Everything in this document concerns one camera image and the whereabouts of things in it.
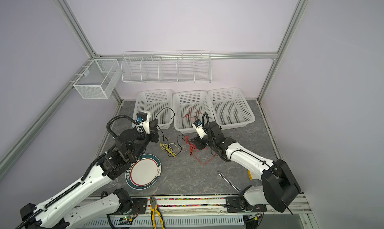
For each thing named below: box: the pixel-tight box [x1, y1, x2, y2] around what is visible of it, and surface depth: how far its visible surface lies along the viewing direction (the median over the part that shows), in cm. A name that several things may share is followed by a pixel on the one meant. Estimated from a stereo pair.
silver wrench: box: [216, 170, 243, 192], surface depth 84 cm
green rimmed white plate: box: [125, 154, 162, 190], surface depth 83 cm
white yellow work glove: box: [247, 170, 254, 181], surface depth 84 cm
